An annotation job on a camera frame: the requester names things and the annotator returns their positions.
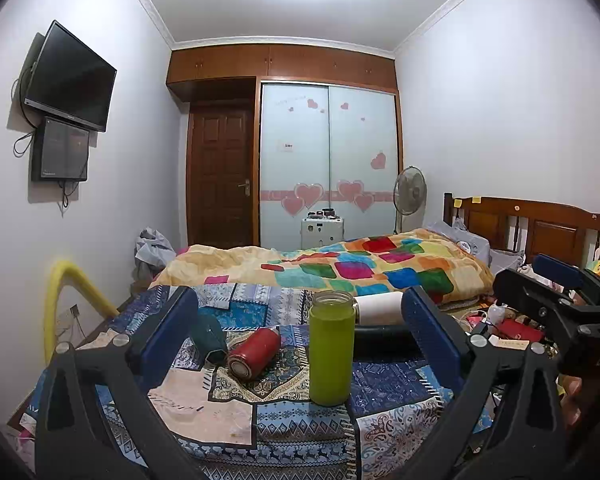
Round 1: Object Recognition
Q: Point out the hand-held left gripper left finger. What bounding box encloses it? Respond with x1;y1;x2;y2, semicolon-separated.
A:
34;286;208;480

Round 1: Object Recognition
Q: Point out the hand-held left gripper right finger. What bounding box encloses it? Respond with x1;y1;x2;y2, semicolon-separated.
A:
352;286;568;480

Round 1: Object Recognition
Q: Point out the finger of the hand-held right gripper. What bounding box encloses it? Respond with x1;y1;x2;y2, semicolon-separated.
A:
532;253;587;292
492;268;581;343

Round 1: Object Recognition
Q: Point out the red metal can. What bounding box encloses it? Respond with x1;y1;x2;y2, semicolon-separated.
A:
226;326;282;380

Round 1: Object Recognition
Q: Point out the dark green cup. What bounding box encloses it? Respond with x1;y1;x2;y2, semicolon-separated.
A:
190;316;230;366

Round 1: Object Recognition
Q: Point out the black cup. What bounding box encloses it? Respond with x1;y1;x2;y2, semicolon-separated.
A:
354;324;412;357

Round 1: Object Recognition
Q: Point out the person's right hand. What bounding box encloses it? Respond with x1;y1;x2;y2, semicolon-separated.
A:
555;374;589;430

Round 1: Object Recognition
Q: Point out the red flat box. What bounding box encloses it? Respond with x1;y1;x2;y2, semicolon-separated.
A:
497;319;544;344

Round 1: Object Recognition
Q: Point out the brown wooden headboard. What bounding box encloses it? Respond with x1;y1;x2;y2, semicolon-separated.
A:
442;192;600;267

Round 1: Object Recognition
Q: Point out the white flat box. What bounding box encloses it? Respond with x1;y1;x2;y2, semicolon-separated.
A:
487;335;532;352

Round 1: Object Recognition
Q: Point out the white paper roll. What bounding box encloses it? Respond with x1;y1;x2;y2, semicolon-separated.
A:
352;291;406;326

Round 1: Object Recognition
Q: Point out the grey clothes pile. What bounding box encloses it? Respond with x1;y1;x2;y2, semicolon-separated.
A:
132;228;177;282

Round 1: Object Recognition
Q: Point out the grey pillow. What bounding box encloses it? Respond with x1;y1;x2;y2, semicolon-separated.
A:
426;219;492;267

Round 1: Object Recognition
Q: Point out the yellow foam tube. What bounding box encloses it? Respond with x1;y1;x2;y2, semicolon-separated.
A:
43;259;121;362

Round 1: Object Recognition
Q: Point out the colourful checked quilt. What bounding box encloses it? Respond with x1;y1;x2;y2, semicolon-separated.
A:
149;228;494;307

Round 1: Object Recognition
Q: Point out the standing electric fan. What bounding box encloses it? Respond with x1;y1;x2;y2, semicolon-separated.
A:
392;165;428;235

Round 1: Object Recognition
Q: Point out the small white cabinet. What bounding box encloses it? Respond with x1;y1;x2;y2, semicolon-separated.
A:
300;217;345;251

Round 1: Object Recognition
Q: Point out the patterned blue blanket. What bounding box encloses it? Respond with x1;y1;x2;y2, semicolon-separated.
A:
19;282;497;480

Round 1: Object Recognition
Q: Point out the brown wooden door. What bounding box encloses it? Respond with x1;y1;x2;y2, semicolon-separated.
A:
187;102;257;250

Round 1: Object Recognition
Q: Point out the glass wardrobe with heart stickers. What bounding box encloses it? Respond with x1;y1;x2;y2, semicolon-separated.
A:
257;80;402;252

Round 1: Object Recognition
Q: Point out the brown overhead cabinet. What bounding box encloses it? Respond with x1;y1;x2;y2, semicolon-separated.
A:
166;43;399;104

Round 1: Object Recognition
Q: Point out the small black wall monitor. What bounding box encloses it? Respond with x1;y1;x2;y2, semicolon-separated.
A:
30;115;91;184

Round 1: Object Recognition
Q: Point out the black wall cable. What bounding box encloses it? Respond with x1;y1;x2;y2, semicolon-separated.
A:
10;76;37;157

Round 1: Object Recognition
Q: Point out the wall-mounted black television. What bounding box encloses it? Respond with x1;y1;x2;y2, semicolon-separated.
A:
22;20;118;134

